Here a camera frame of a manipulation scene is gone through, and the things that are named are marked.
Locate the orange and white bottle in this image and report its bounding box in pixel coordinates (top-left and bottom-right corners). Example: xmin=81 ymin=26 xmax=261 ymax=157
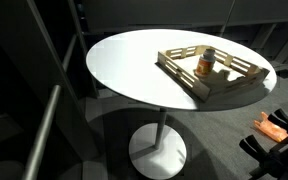
xmin=194 ymin=48 xmax=217 ymax=79

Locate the grey bottle lid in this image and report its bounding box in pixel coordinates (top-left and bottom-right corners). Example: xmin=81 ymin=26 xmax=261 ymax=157
xmin=219 ymin=69 xmax=231 ymax=80

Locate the white round table pedestal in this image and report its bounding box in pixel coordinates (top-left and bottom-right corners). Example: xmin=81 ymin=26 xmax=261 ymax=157
xmin=128 ymin=108 xmax=188 ymax=179

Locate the wooden slatted tray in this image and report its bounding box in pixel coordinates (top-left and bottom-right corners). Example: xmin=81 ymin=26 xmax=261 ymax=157
xmin=156 ymin=44 xmax=271 ymax=103

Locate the orange plastic clamp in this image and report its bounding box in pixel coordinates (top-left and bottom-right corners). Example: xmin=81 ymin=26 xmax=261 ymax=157
xmin=253 ymin=111 xmax=288 ymax=143

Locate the grey metal handrail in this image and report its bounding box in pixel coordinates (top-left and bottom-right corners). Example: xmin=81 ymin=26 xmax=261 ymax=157
xmin=21 ymin=33 xmax=78 ymax=180

